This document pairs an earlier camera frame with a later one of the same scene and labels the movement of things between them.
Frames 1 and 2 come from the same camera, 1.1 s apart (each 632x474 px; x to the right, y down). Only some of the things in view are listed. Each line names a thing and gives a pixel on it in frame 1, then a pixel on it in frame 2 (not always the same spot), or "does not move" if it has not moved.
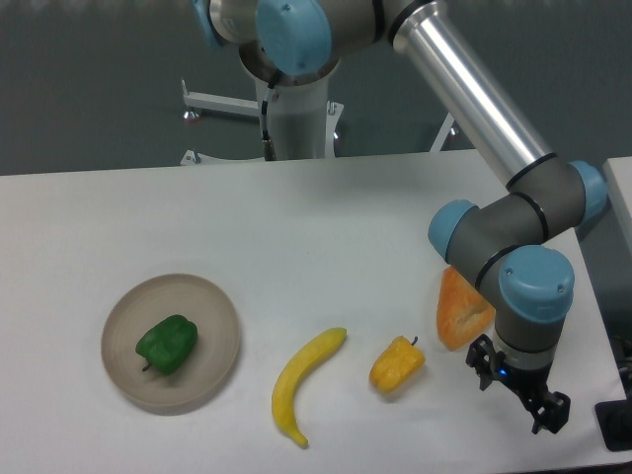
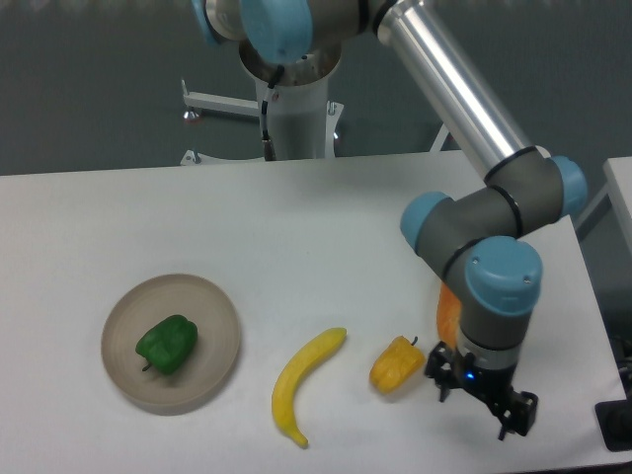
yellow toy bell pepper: x=400 y=361 does not move
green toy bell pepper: x=169 y=345 does not move
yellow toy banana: x=291 y=371 does not move
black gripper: x=552 y=413 -> x=514 y=411
